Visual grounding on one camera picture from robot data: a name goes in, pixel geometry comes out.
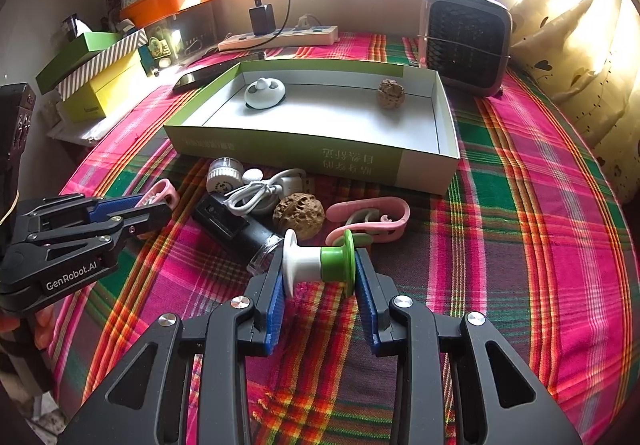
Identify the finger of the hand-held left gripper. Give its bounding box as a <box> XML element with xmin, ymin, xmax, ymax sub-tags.
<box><xmin>11</xmin><ymin>202</ymin><xmax>174</xmax><ymax>272</ymax></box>
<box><xmin>19</xmin><ymin>193</ymin><xmax>157</xmax><ymax>228</ymax></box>

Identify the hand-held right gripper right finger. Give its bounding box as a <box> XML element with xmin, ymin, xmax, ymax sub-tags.
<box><xmin>354</xmin><ymin>247</ymin><xmax>583</xmax><ymax>445</ymax></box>

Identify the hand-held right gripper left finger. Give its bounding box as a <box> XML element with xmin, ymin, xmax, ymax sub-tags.
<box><xmin>59</xmin><ymin>245</ymin><xmax>288</xmax><ymax>445</ymax></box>

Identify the pink toothed clip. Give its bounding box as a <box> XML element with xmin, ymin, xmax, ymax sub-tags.
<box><xmin>137</xmin><ymin>178</ymin><xmax>180</xmax><ymax>239</ymax></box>

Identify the green and white spool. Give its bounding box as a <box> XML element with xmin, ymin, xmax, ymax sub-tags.
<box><xmin>282</xmin><ymin>228</ymin><xmax>357</xmax><ymax>299</ymax></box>

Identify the black flashlight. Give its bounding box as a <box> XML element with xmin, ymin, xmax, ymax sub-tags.
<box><xmin>193</xmin><ymin>194</ymin><xmax>285</xmax><ymax>275</ymax></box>

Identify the large brown walnut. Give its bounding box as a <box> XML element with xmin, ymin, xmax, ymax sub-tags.
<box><xmin>272</xmin><ymin>192</ymin><xmax>326</xmax><ymax>241</ymax></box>

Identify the shallow green cardboard box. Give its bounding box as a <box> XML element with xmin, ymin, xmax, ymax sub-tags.
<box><xmin>163</xmin><ymin>58</ymin><xmax>461</xmax><ymax>197</ymax></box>

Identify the person's left hand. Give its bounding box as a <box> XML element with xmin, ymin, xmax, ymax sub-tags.
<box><xmin>0</xmin><ymin>306</ymin><xmax>57</xmax><ymax>347</ymax></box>

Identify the yellow box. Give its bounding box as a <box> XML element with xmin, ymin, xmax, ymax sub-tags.
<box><xmin>58</xmin><ymin>50</ymin><xmax>151</xmax><ymax>122</ymax></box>

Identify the striped box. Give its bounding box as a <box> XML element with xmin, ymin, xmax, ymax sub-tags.
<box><xmin>56</xmin><ymin>28</ymin><xmax>149</xmax><ymax>101</ymax></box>

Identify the black phone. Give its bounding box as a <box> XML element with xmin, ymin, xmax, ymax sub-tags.
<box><xmin>172</xmin><ymin>50</ymin><xmax>268</xmax><ymax>94</ymax></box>

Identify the plaid tablecloth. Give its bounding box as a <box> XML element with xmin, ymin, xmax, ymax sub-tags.
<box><xmin>46</xmin><ymin>30</ymin><xmax>637</xmax><ymax>445</ymax></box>

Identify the white round gadget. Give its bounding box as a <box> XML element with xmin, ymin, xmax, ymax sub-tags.
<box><xmin>243</xmin><ymin>76</ymin><xmax>287</xmax><ymax>111</ymax></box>

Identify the clear plastic case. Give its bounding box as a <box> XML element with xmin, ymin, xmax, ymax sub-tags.
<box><xmin>164</xmin><ymin>6</ymin><xmax>221</xmax><ymax>71</ymax></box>

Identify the orange tray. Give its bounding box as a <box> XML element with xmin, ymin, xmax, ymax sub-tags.
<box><xmin>119</xmin><ymin>0</ymin><xmax>219</xmax><ymax>25</ymax></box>

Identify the small brown walnut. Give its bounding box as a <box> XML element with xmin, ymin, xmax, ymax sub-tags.
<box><xmin>376</xmin><ymin>78</ymin><xmax>405</xmax><ymax>110</ymax></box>

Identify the beige power strip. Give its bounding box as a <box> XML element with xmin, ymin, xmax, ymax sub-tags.
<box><xmin>217</xmin><ymin>24</ymin><xmax>339</xmax><ymax>52</ymax></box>

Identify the small grey heater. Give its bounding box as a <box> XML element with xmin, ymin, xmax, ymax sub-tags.
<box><xmin>417</xmin><ymin>0</ymin><xmax>514</xmax><ymax>99</ymax></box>

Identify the cream curtain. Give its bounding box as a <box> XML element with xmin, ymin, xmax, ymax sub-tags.
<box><xmin>509</xmin><ymin>0</ymin><xmax>640</xmax><ymax>207</ymax></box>

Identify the white charging cable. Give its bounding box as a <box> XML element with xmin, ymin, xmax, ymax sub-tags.
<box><xmin>223</xmin><ymin>168</ymin><xmax>314</xmax><ymax>217</ymax></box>

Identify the black charger with cable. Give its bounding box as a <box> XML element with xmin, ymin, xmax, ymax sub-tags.
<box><xmin>248</xmin><ymin>0</ymin><xmax>292</xmax><ymax>36</ymax></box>

